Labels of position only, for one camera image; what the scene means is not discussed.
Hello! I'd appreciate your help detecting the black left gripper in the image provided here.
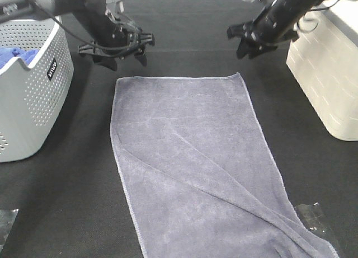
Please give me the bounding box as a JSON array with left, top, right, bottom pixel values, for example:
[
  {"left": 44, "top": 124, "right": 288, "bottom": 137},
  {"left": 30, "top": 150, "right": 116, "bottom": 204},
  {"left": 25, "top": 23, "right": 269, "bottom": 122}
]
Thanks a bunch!
[{"left": 78, "top": 20, "right": 154, "bottom": 71}]

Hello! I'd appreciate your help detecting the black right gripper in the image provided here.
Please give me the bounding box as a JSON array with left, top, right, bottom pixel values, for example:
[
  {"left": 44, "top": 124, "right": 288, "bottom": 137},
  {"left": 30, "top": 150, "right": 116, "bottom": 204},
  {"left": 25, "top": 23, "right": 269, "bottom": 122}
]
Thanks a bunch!
[{"left": 227, "top": 16, "right": 299, "bottom": 59}]

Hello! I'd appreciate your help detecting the dark grey towel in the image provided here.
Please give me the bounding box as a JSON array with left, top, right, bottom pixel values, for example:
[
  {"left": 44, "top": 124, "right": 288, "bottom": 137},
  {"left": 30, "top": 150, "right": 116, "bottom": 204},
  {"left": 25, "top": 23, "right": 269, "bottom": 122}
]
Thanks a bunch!
[{"left": 110, "top": 73, "right": 338, "bottom": 257}]

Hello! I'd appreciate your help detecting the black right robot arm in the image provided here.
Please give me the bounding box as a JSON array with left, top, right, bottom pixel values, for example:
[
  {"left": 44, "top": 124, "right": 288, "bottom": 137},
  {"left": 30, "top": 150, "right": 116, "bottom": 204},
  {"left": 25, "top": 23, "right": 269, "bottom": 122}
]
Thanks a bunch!
[{"left": 227, "top": 0, "right": 356, "bottom": 59}]

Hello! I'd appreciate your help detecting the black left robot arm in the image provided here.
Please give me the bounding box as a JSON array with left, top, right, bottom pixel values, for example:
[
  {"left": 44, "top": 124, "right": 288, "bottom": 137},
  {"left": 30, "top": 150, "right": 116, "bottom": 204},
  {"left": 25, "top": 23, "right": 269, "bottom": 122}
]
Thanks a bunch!
[{"left": 1, "top": 0, "right": 155, "bottom": 71}]

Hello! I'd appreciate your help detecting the blue towel in basket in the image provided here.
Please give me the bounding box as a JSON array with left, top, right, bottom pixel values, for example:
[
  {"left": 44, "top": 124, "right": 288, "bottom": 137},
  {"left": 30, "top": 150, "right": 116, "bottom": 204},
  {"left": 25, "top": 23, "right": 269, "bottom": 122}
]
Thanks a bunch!
[{"left": 0, "top": 47, "right": 39, "bottom": 68}]

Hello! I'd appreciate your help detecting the cream plastic storage bin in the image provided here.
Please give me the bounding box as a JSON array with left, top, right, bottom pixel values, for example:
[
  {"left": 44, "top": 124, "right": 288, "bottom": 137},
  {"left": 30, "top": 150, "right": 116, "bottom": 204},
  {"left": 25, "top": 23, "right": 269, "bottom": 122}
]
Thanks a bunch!
[{"left": 286, "top": 0, "right": 357, "bottom": 141}]

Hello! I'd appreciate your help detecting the grey perforated laundry basket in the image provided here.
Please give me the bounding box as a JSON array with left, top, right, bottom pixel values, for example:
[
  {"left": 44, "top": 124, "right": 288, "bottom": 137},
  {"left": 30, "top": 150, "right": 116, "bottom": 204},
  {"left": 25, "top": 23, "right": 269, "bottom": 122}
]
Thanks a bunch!
[{"left": 1, "top": 19, "right": 74, "bottom": 163}]

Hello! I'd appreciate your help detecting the black felt table mat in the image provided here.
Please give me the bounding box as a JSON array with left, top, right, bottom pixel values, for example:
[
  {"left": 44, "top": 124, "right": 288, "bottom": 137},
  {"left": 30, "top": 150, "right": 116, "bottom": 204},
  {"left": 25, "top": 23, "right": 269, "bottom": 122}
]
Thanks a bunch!
[{"left": 1, "top": 0, "right": 357, "bottom": 257}]

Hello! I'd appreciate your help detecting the right clear tape strip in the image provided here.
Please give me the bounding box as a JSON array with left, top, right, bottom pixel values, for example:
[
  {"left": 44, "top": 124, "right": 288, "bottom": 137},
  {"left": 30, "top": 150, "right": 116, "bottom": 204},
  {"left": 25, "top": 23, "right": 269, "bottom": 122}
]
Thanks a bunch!
[{"left": 294, "top": 203, "right": 335, "bottom": 241}]

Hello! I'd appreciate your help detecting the clear tape strip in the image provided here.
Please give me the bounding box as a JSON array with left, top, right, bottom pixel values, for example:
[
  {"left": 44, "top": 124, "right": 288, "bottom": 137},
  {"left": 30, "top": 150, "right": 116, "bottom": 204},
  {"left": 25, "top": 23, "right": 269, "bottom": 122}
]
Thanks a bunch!
[
  {"left": 0, "top": 209, "right": 18, "bottom": 251},
  {"left": 294, "top": 203, "right": 335, "bottom": 241}
]

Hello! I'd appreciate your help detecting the left clear tape strip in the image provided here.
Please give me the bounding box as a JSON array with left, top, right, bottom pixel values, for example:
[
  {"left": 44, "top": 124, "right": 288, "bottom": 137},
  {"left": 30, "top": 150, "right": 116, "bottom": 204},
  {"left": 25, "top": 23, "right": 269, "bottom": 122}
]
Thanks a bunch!
[{"left": 0, "top": 209, "right": 18, "bottom": 251}]

